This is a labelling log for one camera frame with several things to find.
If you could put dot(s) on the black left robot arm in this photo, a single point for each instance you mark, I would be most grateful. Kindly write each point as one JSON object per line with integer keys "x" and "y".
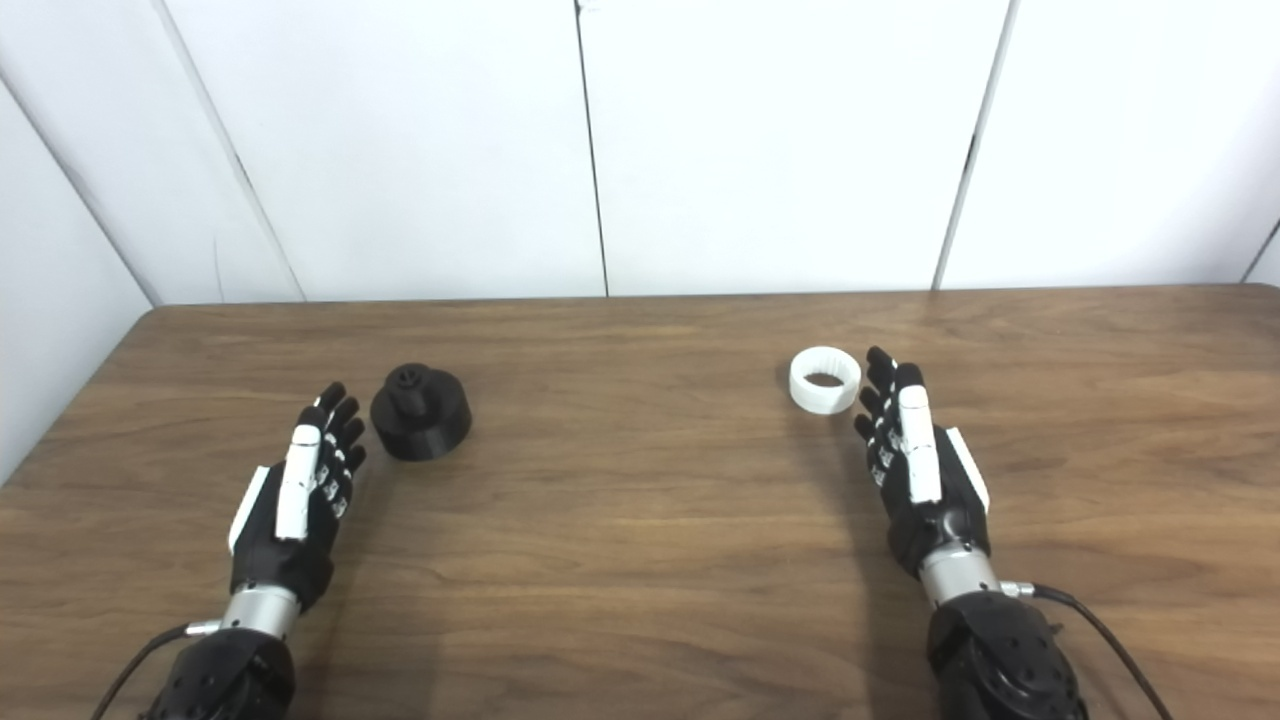
{"x": 230, "y": 675}

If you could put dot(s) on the round black plastic part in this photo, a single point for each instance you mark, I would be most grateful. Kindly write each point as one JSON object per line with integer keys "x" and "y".
{"x": 425, "y": 425}

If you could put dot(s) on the black and white right hand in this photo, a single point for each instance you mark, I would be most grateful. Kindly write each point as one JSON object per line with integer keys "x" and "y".
{"x": 935, "y": 520}

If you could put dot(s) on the black and white left hand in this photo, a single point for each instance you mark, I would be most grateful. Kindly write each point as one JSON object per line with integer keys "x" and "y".
{"x": 285, "y": 545}

